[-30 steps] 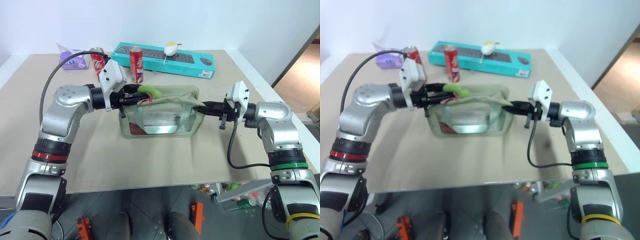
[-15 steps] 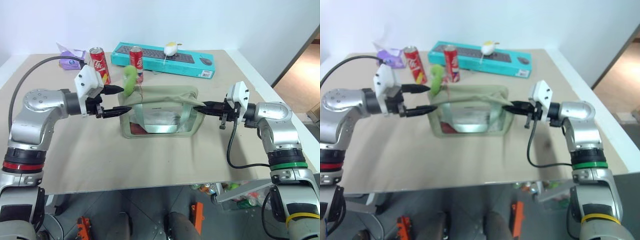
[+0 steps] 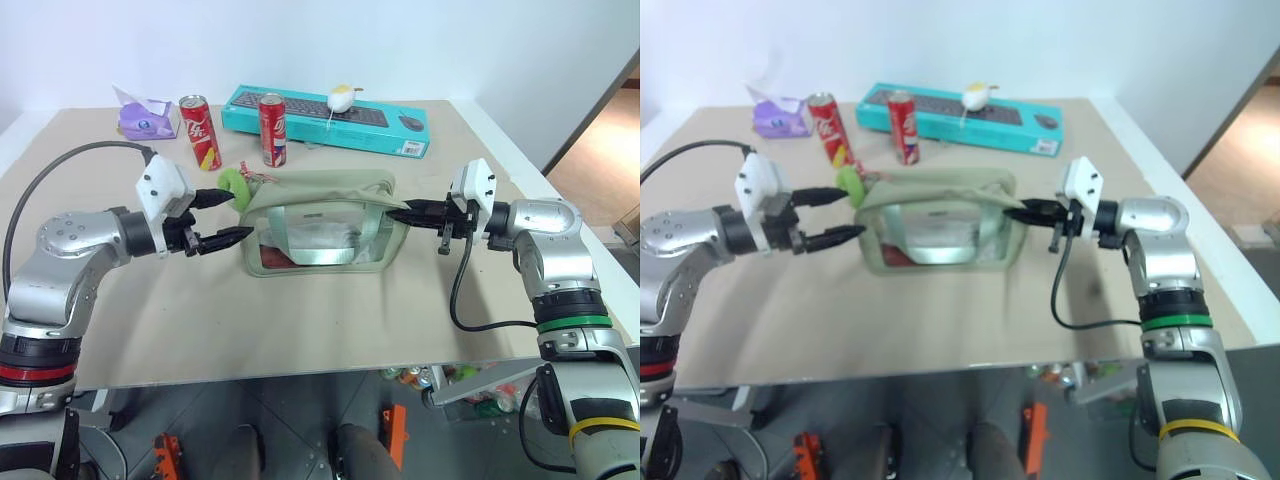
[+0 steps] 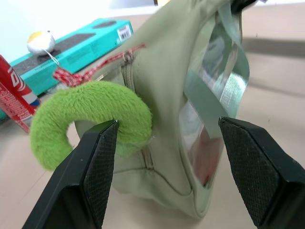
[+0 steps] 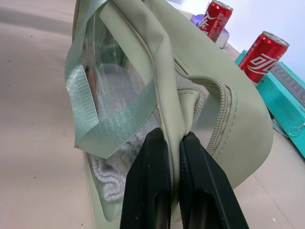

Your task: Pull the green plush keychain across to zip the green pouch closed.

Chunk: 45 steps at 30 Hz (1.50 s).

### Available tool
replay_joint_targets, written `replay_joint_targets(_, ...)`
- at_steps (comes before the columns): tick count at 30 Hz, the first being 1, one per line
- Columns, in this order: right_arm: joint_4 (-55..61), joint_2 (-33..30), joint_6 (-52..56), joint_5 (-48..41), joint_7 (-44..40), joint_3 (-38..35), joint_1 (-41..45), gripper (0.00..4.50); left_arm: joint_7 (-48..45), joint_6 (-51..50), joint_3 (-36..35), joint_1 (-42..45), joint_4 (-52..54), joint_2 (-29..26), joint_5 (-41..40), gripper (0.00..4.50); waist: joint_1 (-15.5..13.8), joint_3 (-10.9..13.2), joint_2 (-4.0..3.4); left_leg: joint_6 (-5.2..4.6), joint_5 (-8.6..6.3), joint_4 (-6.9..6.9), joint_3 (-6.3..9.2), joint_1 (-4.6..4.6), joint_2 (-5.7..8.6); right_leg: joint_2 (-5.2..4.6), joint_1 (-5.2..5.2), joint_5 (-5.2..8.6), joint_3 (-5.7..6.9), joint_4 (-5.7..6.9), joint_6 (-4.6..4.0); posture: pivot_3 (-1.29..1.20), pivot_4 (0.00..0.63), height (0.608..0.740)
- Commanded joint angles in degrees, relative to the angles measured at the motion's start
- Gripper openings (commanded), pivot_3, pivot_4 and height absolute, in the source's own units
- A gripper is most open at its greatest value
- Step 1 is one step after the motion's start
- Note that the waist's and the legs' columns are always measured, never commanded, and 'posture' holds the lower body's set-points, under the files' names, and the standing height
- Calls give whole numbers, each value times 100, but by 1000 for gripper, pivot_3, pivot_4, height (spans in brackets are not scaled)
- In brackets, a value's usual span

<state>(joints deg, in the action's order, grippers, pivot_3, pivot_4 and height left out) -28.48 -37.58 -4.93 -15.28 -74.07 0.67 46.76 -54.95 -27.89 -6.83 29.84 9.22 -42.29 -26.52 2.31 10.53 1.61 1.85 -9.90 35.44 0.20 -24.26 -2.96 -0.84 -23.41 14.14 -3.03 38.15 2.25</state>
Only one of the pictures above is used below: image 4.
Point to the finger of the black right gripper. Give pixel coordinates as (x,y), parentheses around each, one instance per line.
(240,4)

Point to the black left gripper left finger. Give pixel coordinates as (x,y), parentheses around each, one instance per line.
(78,186)

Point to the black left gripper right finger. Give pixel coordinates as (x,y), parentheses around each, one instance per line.
(267,171)

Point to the green fabric zip pouch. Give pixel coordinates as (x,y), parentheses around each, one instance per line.
(166,95)

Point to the white yellow egg plush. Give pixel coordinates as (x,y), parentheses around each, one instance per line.
(40,42)

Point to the red white gingham ribbon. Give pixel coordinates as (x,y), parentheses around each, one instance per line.
(71,78)

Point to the red drink can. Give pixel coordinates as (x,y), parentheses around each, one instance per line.
(12,95)

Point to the teal cardboard box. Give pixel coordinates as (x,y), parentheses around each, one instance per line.
(95,45)

